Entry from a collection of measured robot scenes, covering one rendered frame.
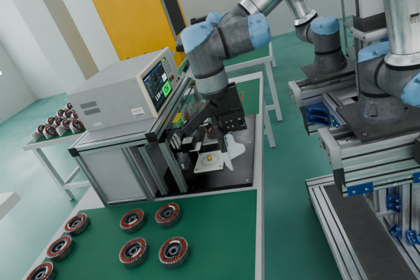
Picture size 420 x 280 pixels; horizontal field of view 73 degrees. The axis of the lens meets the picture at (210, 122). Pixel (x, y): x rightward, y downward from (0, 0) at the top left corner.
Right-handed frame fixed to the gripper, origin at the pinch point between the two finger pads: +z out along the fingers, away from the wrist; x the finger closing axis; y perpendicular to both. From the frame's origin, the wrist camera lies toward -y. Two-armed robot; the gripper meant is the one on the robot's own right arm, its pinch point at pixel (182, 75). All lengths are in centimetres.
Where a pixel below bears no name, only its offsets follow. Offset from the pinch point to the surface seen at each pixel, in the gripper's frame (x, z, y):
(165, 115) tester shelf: -27.2, 8.7, 2.6
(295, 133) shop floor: 112, 50, 118
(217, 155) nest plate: -17.5, 22.3, 35.4
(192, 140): -21.9, 18.4, 19.6
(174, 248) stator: -71, 29, 29
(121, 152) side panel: -42, 26, -7
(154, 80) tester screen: -18.2, 0.8, -9.4
